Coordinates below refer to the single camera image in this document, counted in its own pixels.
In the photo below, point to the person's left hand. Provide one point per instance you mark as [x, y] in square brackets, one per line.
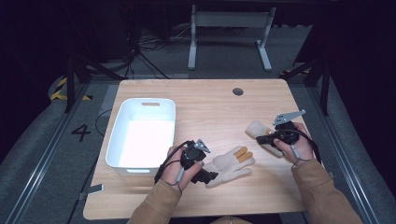
[174, 172]

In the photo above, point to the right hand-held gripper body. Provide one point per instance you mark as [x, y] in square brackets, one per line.
[288, 132]

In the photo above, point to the aluminium floor rail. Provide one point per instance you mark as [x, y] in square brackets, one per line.
[46, 149]
[339, 149]

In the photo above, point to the grey tape piece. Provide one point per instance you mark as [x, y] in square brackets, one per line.
[95, 188]

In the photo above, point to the person's right hand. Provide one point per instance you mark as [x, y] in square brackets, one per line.
[303, 149]

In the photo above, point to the cream glove with orange fingertips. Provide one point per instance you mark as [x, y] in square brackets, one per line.
[229, 165]

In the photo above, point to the grey table grommet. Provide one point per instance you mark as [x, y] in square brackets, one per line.
[237, 91]

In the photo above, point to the yellow black hazard tape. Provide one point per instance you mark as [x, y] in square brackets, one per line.
[57, 91]

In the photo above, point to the black metal stand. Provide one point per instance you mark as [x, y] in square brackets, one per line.
[325, 87]
[70, 84]

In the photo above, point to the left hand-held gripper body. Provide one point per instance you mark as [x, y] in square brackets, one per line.
[193, 154]

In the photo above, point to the cream knitted glove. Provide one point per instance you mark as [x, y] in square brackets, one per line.
[256, 128]

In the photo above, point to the person's tan clothing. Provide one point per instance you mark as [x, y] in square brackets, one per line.
[230, 221]

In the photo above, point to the grey metal desk frame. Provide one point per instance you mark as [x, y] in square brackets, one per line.
[230, 19]

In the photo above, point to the white plastic bin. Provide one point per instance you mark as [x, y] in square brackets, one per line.
[146, 140]

